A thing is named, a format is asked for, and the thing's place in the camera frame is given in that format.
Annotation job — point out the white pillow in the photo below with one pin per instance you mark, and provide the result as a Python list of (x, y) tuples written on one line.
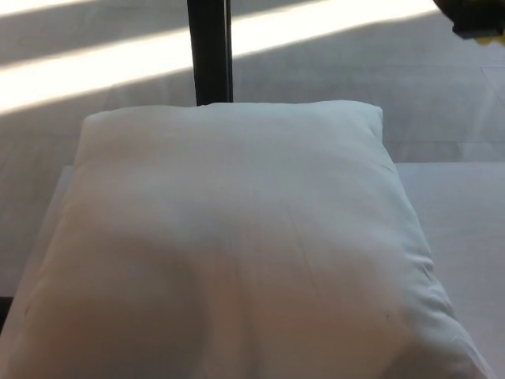
[(236, 245)]

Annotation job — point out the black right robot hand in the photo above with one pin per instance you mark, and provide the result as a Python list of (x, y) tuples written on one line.
[(473, 16)]

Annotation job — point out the black vertical post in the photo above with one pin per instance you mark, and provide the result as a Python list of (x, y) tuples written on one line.
[(210, 51)]

